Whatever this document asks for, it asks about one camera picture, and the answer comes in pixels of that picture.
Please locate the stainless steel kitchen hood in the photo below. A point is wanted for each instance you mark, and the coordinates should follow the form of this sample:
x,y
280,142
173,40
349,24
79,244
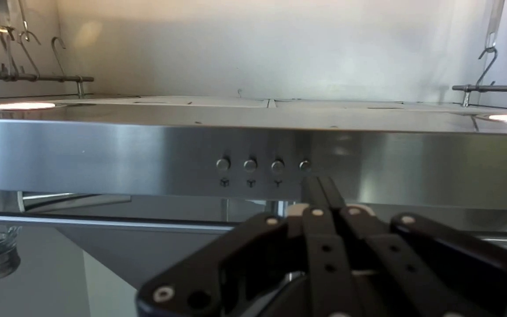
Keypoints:
x,y
375,151

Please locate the far right hood button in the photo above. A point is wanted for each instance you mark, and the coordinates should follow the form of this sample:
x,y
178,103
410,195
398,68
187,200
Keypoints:
x,y
305,163

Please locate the left hood light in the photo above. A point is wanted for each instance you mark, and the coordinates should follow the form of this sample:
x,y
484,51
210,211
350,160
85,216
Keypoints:
x,y
27,105

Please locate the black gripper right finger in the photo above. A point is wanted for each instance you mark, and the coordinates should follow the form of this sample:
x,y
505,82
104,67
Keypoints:
x,y
407,266

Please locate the right utensil hook rail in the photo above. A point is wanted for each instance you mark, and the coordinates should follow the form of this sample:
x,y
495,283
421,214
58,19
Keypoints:
x,y
481,84

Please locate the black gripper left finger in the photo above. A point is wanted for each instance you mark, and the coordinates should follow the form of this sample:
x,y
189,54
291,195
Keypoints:
x,y
231,273

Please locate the far left hood button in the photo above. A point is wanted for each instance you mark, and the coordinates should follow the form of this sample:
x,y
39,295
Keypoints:
x,y
222,163

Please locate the hood button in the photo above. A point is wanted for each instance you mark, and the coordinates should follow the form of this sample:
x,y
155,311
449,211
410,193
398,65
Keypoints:
x,y
250,163
277,165
305,163
222,163

